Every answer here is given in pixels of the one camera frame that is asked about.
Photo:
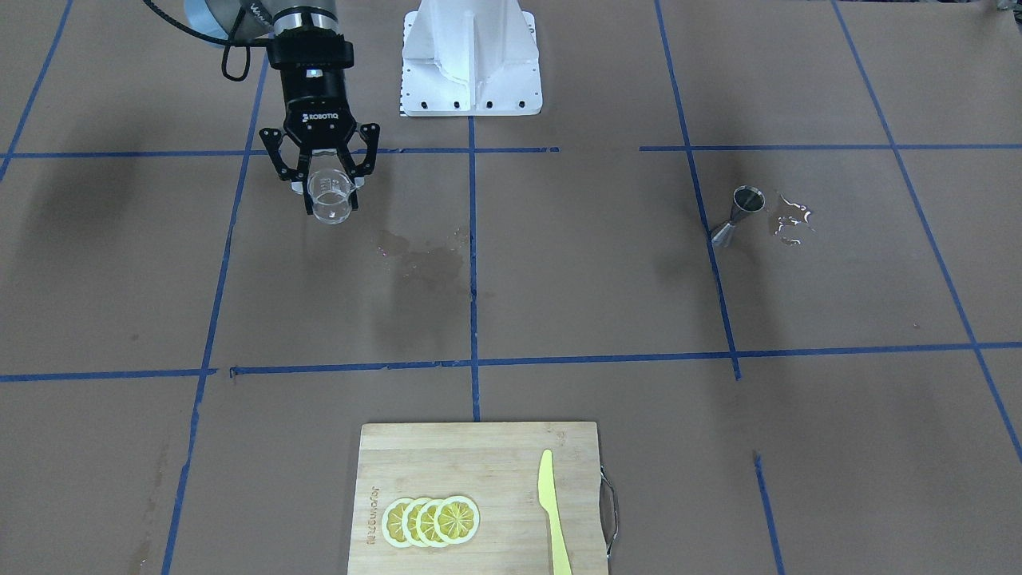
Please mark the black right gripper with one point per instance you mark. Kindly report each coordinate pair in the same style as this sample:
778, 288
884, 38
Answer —
318, 104

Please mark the steel jigger measuring cup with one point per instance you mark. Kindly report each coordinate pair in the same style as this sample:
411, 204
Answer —
745, 201

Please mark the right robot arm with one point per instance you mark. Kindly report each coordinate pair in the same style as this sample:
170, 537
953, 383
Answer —
251, 24

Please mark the bamboo cutting board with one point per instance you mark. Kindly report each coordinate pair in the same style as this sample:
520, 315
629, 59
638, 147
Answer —
495, 464

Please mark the lemon slice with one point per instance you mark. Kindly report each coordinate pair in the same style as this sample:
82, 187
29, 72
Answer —
427, 527
393, 527
457, 520
409, 522

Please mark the yellow plastic knife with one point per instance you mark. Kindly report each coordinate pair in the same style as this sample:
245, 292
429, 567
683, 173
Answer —
546, 489

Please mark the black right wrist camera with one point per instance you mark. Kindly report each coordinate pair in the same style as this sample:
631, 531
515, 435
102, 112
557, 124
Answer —
309, 51

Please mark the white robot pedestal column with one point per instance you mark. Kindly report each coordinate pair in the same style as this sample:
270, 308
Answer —
470, 58

